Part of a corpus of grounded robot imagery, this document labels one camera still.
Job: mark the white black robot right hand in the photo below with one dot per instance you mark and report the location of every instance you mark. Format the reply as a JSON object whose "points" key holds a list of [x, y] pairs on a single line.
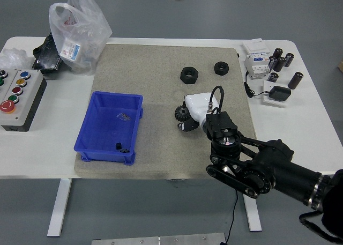
{"points": [[197, 105]]}

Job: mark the large black gear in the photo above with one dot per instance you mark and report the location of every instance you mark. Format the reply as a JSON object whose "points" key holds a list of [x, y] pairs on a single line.
{"points": [[181, 114]]}

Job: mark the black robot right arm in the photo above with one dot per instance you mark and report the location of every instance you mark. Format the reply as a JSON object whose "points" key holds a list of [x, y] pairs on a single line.
{"points": [[281, 170]]}

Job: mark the large black hex nut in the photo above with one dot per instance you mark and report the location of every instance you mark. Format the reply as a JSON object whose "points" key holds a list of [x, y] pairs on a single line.
{"points": [[189, 75]]}

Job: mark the small black hex nut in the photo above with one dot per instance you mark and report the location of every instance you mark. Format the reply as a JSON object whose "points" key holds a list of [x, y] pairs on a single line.
{"points": [[221, 68]]}

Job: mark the brown cardboard box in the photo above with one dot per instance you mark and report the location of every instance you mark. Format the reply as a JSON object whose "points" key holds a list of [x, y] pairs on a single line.
{"points": [[340, 66]]}

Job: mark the grey push-button control box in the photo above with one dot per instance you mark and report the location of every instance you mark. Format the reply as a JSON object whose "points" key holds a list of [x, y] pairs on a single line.
{"points": [[24, 103]]}

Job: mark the grey button box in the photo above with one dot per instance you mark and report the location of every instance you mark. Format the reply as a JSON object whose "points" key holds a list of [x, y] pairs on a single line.
{"points": [[2, 77]]}

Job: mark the grey-brown mat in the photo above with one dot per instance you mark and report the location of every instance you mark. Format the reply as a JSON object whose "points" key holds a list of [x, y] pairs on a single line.
{"points": [[160, 68]]}

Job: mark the white flat plate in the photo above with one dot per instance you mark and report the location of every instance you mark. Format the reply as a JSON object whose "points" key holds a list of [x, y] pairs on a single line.
{"points": [[266, 85]]}

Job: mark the small clear screw bag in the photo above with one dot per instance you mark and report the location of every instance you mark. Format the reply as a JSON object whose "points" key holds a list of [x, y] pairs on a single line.
{"points": [[123, 116]]}

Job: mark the white circuit breaker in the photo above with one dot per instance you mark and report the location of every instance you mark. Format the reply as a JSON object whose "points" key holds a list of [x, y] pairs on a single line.
{"points": [[256, 60]]}

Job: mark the black power adapter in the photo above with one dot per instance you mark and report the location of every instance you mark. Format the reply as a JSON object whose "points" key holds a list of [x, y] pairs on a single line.
{"points": [[280, 93]]}

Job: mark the small black cube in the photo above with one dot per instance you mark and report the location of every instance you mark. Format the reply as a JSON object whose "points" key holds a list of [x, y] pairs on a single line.
{"points": [[118, 145]]}

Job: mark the blue plastic bin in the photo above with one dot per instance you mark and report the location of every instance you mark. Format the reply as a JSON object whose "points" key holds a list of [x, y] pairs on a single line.
{"points": [[107, 127]]}

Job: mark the large black cylindrical capacitor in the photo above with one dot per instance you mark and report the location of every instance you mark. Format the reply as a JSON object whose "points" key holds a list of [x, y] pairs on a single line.
{"points": [[295, 80]]}

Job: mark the white blue small carton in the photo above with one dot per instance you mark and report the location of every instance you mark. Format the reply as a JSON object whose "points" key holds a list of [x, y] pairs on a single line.
{"points": [[70, 50]]}

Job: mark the silver metal plate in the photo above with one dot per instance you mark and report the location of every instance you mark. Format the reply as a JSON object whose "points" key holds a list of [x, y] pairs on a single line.
{"points": [[158, 239]]}

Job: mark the clear plastic bag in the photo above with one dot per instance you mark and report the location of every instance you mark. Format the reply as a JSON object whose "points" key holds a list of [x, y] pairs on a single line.
{"points": [[80, 28]]}

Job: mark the black plastic case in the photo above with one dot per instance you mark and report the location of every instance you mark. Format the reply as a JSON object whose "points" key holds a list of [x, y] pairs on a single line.
{"points": [[45, 57]]}

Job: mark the crumpled clear plastic wrap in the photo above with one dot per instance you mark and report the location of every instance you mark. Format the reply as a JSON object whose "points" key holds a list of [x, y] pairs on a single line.
{"points": [[12, 58]]}

